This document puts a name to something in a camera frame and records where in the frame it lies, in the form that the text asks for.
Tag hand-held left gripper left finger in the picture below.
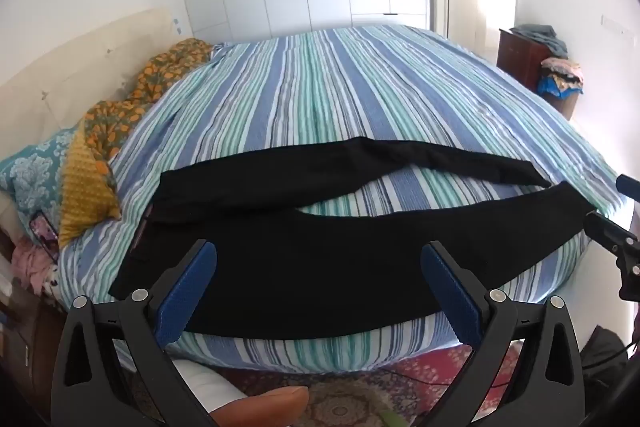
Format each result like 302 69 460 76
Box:
50 239 218 427

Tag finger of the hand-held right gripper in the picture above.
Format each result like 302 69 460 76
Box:
616 174 640 200
584 211 640 258

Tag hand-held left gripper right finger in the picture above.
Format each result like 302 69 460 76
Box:
420 241 586 427

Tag black pants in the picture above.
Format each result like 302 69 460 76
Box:
109 138 596 339

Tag black bag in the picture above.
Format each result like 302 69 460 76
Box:
580 326 632 375

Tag colourful clothes pile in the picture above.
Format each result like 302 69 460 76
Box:
537 56 585 96

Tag black and white floral cloth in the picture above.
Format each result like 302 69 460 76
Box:
40 272 63 308

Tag red patterned rug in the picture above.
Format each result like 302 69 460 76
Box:
215 332 531 427

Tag mustard dotted blanket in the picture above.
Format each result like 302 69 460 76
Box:
59 127 121 250

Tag phone with purple case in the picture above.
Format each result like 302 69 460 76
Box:
29 213 60 263

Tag pink cloth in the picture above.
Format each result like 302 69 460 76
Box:
10 242 58 293

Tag brown wooden nightstand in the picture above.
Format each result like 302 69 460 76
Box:
0 227 66 408

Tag dark wooden dresser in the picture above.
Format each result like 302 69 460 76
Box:
497 28 583 120

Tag grey blue clothes pile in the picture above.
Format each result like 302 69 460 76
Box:
512 23 570 58

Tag teal floral pillow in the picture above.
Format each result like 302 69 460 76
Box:
0 130 76 208

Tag orange floral blanket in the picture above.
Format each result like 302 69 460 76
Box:
82 39 215 162

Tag blue green striped duvet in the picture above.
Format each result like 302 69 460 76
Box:
57 26 618 375

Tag beige padded headboard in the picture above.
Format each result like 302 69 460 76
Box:
0 8 193 158

